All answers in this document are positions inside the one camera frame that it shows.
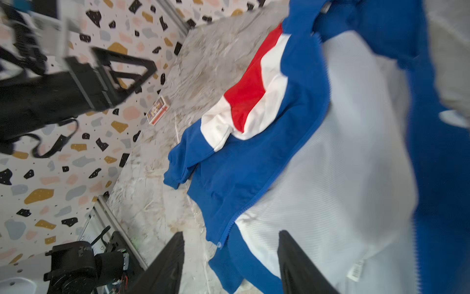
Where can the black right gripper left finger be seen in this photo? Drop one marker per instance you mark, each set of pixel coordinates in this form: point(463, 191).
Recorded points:
point(164, 274)

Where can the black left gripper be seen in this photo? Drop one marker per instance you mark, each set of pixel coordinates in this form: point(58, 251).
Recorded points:
point(50, 99)

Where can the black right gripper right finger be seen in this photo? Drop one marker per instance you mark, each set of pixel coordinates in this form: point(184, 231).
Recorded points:
point(299, 275)

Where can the blue red white jacket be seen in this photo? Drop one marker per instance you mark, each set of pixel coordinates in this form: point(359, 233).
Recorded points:
point(334, 149)

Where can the small playing card box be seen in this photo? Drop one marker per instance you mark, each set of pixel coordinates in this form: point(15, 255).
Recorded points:
point(158, 109)

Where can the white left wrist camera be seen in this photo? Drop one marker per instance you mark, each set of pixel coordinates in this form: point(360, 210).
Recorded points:
point(36, 38)

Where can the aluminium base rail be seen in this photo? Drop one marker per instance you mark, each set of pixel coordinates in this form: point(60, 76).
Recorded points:
point(101, 225)

